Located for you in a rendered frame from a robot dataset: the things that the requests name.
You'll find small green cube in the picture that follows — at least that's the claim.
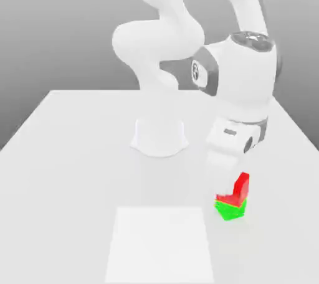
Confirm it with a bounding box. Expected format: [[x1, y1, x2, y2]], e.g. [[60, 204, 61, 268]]
[[213, 198, 248, 222]]

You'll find small red cube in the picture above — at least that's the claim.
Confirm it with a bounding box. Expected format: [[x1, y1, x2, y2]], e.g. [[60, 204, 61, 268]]
[[215, 171, 250, 208]]

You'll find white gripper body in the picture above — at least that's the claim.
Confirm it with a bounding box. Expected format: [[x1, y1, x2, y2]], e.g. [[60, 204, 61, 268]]
[[206, 149, 242, 176]]

